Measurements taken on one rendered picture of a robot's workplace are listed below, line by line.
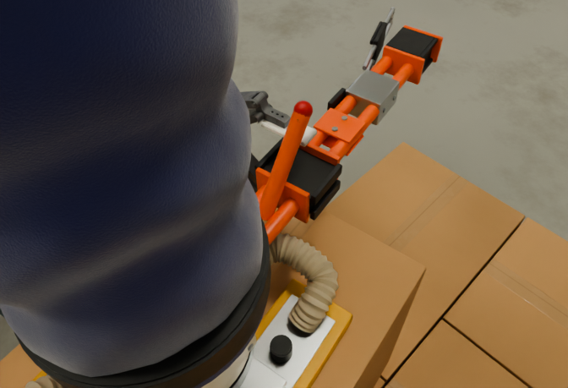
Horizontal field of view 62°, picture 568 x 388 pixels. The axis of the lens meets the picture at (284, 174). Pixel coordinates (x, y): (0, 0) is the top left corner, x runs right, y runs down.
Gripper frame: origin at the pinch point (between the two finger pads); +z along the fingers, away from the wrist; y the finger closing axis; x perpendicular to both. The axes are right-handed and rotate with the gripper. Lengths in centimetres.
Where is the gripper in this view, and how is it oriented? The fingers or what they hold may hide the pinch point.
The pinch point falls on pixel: (303, 170)
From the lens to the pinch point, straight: 66.2
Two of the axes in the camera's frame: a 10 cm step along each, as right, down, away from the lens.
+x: -5.7, 6.3, -5.3
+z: 8.2, 4.2, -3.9
